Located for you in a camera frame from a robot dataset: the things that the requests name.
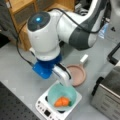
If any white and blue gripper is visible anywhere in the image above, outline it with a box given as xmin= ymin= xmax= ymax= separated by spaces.
xmin=33 ymin=55 xmax=72 ymax=86

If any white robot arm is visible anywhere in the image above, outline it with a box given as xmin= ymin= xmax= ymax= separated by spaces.
xmin=27 ymin=0 xmax=107 ymax=86

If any teal bowl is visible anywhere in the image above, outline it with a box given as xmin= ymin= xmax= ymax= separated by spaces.
xmin=48 ymin=83 xmax=77 ymax=111

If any white induction cooker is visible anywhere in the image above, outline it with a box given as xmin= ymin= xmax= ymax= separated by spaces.
xmin=35 ymin=83 xmax=82 ymax=120

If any orange carrot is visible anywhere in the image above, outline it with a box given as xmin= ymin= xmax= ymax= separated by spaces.
xmin=54 ymin=97 xmax=70 ymax=107

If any silver toaster oven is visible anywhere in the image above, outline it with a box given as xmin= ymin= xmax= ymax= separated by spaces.
xmin=91 ymin=43 xmax=120 ymax=120

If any pink pan with white handle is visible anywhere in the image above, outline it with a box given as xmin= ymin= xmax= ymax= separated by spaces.
xmin=68 ymin=54 xmax=88 ymax=87

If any wooden shelf cabinet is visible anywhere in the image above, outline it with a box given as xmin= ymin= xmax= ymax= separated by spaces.
xmin=8 ymin=0 xmax=76 ymax=53

